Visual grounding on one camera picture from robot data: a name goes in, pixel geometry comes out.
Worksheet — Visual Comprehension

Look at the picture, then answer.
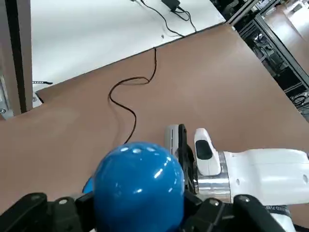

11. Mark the aluminium camera mast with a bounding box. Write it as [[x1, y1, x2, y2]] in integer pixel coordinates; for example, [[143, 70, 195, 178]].
[[0, 0, 33, 121]]

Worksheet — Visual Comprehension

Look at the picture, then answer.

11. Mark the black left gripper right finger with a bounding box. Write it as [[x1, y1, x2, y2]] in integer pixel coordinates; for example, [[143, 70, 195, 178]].
[[178, 194, 298, 232]]

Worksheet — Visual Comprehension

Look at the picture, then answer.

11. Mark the black lamp power cable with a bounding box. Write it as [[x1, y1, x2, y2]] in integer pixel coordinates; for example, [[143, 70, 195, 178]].
[[108, 47, 157, 145]]

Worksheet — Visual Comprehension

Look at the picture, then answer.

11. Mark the black power adapter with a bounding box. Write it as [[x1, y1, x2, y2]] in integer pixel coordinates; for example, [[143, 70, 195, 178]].
[[161, 0, 182, 12]]

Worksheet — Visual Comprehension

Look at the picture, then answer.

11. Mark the black adapter cable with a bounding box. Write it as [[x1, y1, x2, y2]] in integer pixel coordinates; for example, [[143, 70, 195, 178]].
[[131, 0, 185, 37], [175, 7, 197, 32]]

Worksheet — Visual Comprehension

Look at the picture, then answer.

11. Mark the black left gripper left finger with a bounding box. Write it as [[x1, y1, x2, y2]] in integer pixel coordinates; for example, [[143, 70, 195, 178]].
[[0, 192, 97, 232]]

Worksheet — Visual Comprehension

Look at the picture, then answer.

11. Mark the blue desk lamp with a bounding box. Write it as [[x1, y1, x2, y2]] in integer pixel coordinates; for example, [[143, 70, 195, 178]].
[[83, 141, 186, 232]]

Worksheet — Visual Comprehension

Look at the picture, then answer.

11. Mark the aluminium frame rack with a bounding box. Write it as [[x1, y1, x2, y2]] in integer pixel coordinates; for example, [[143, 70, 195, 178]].
[[214, 0, 309, 114]]

